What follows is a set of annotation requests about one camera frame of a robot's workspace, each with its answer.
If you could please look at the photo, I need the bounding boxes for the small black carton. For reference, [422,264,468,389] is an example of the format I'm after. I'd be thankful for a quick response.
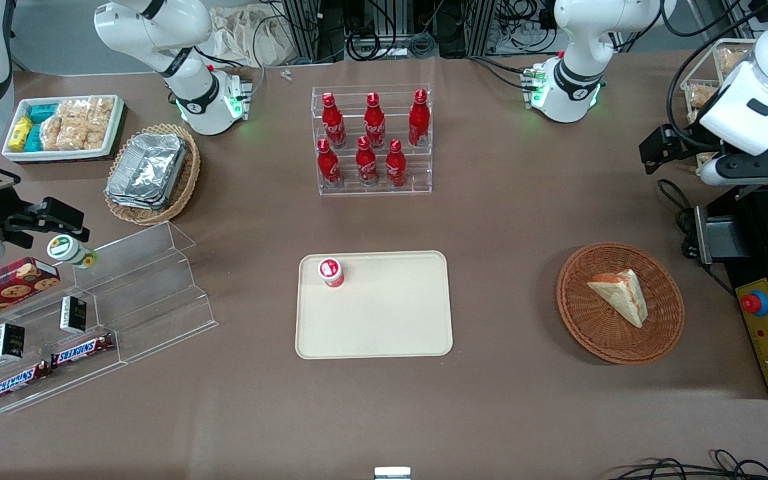
[0,322,26,362]
[59,296,88,335]

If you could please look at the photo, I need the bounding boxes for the red tartan cookie box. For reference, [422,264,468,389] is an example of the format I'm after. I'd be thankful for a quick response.
[0,257,62,331]

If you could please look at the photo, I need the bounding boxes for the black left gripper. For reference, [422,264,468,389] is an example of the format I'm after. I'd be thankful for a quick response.
[639,123,733,177]

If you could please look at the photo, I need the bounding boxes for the red cola bottle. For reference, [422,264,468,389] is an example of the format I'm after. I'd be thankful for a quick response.
[317,138,342,188]
[321,92,347,149]
[363,92,387,149]
[385,139,407,188]
[408,89,431,147]
[355,136,379,187]

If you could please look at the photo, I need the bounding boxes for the beige plastic serving tray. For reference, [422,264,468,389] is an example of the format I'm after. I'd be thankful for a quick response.
[295,250,454,360]

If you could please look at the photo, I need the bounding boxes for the black base cables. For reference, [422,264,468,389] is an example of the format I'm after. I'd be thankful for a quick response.
[469,56,539,91]

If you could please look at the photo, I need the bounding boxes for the stacked aluminium foil trays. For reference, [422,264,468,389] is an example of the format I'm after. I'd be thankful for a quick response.
[105,133,189,211]

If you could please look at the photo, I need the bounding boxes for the grey metal box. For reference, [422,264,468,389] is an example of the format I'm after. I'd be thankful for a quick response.
[693,203,752,267]

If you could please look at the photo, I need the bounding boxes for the oval wicker basket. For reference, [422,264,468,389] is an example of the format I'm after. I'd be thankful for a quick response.
[103,123,201,227]

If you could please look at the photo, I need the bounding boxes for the round brown wicker basket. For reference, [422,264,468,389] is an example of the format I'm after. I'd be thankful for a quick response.
[555,241,685,365]

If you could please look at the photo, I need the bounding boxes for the white wire basket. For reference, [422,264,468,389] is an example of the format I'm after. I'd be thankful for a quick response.
[680,38,758,169]

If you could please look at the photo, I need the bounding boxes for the white rectangular snack tray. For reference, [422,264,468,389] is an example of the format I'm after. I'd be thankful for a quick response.
[2,95,125,163]

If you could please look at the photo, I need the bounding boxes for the black coiled cable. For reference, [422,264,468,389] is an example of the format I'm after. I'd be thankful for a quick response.
[346,28,383,62]

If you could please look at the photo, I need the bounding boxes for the clear acrylic bottle rack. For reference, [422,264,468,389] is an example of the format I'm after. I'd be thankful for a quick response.
[310,83,433,197]

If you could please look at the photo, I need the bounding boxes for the black machine housing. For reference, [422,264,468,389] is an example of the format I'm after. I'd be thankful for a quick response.
[693,183,768,401]

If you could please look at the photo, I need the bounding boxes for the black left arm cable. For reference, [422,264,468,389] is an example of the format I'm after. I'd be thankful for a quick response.
[661,0,768,146]

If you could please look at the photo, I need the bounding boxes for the black power cable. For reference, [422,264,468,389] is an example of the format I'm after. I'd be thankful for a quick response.
[657,178,739,298]

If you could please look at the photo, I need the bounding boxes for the Snickers chocolate bar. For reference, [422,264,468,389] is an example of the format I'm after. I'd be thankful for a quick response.
[50,332,116,369]
[0,360,52,405]

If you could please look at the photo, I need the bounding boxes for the green white cup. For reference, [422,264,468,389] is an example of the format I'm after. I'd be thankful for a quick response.
[47,234,99,270]

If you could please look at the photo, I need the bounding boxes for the yellow snack packet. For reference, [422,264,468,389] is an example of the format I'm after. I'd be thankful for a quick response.
[9,116,33,151]

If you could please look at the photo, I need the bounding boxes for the grey coiled cable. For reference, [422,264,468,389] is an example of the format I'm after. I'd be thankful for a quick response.
[407,32,438,57]

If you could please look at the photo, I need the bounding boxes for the red white yogurt cup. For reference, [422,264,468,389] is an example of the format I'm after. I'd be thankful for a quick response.
[317,257,346,289]

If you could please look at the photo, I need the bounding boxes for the triangular sandwich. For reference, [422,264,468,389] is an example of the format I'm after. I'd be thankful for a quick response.
[587,268,649,329]

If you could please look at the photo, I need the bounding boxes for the beige cloth bag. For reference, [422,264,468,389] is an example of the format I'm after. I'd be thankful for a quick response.
[207,4,295,68]

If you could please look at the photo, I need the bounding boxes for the clear acrylic step shelf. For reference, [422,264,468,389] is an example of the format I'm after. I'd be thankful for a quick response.
[0,221,219,416]

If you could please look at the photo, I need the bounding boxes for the black floor cables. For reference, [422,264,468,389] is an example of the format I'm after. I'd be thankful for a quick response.
[605,449,768,480]

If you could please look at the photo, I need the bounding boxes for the clear rice cracker bag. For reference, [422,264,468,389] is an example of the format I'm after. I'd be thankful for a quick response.
[719,47,753,75]
[57,119,89,151]
[87,97,116,150]
[57,98,91,122]
[40,116,66,151]
[688,84,719,111]

